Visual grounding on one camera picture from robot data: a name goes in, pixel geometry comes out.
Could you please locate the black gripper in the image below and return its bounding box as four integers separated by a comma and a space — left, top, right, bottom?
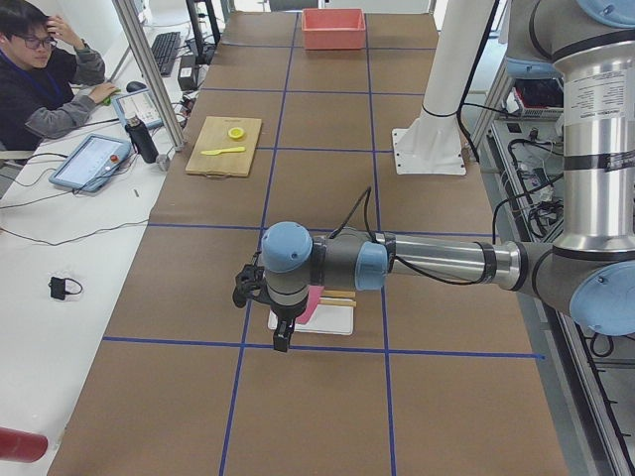
271, 297, 307, 352

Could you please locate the pink wiping cloth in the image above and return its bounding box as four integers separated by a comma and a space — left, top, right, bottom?
296, 286, 324, 325

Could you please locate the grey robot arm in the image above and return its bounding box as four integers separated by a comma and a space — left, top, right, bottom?
257, 1, 634, 351

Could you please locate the black water bottle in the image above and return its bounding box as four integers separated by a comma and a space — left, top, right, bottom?
125, 115, 159, 164

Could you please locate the white rectangular tray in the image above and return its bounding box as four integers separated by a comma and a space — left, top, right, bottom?
295, 304, 354, 335

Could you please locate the lower wooden stick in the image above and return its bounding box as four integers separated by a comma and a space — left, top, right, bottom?
319, 297, 357, 307

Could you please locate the wooden stick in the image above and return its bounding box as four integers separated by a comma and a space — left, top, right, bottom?
319, 297, 357, 307
321, 290, 356, 299

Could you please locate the upper wooden stick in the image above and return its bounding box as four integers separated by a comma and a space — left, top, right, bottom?
321, 290, 356, 299

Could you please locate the yellow plastic knife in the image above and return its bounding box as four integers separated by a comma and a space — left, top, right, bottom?
200, 146, 246, 157

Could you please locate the bamboo cutting board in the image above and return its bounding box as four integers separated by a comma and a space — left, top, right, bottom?
186, 116, 262, 178

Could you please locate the yellow lemon slice toy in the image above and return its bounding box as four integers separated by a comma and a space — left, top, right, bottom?
227, 127, 245, 140

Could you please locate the small silver cylinder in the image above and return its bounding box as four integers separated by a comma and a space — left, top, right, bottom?
156, 154, 171, 172

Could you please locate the small black clip device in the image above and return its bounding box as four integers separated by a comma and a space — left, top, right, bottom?
49, 277, 83, 300

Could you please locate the near blue teach pendant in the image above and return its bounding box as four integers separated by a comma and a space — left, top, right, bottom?
49, 134, 132, 192

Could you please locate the blue teach pendant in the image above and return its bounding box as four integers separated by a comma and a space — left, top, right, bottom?
49, 134, 132, 192
111, 88, 163, 129

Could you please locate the far blue teach pendant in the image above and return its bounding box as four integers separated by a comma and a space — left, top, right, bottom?
111, 88, 163, 129

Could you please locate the black power adapter box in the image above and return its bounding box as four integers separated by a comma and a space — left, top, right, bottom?
178, 55, 199, 91

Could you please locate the red cylinder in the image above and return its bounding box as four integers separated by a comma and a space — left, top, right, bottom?
0, 427, 49, 463

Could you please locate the black computer mouse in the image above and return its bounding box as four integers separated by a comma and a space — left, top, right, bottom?
126, 81, 147, 93

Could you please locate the pink plastic bin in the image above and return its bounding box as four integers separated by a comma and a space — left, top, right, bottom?
302, 8, 366, 51

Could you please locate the black keyboard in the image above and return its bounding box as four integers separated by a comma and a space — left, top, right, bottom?
151, 32, 181, 76

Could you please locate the seated person in grey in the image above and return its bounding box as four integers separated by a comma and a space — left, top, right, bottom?
1, 1, 118, 151

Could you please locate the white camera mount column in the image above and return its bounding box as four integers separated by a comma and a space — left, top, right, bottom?
392, 0, 498, 176

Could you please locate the aluminium frame post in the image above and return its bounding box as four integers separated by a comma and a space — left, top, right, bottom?
112, 0, 185, 152

